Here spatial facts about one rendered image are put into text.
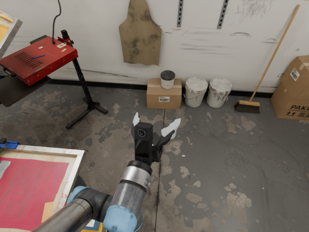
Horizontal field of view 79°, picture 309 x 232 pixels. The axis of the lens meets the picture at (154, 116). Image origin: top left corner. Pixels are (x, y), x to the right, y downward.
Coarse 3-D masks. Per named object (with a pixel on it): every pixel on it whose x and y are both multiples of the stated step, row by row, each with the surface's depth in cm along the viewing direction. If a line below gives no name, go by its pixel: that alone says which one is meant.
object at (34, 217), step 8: (0, 192) 117; (40, 192) 117; (40, 200) 114; (48, 200) 114; (32, 208) 111; (40, 208) 111; (0, 216) 108; (32, 216) 108; (40, 216) 108; (0, 224) 106; (8, 224) 106; (16, 224) 106; (24, 224) 106; (32, 224) 106
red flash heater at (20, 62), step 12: (48, 36) 208; (24, 48) 192; (36, 48) 192; (48, 48) 192; (60, 48) 192; (72, 48) 192; (0, 60) 179; (12, 60) 179; (24, 60) 179; (36, 60) 179; (48, 60) 179; (60, 60) 183; (12, 72) 171; (24, 72) 168; (36, 72) 169; (48, 72) 179
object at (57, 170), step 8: (0, 160) 131; (8, 160) 131; (16, 160) 131; (24, 160) 131; (32, 160) 131; (8, 168) 127; (16, 168) 127; (48, 168) 127; (56, 168) 127; (64, 168) 127; (8, 176) 123; (48, 176) 123; (56, 176) 123; (0, 184) 120; (8, 184) 120; (48, 184) 120; (56, 184) 120; (48, 192) 117; (56, 192) 117
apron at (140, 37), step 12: (132, 0) 208; (144, 0) 207; (132, 12) 217; (144, 12) 216; (120, 24) 229; (132, 24) 227; (144, 24) 225; (156, 24) 225; (120, 36) 241; (132, 36) 238; (144, 36) 236; (156, 36) 237; (132, 48) 250; (144, 48) 248; (156, 48) 249; (132, 60) 264; (144, 60) 263; (156, 60) 262
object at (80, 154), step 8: (32, 152) 134; (40, 152) 132; (48, 152) 131; (56, 152) 130; (64, 152) 130; (72, 152) 130; (80, 152) 130; (80, 160) 127; (72, 168) 123; (72, 176) 120; (72, 184) 117; (64, 192) 114; (64, 200) 111
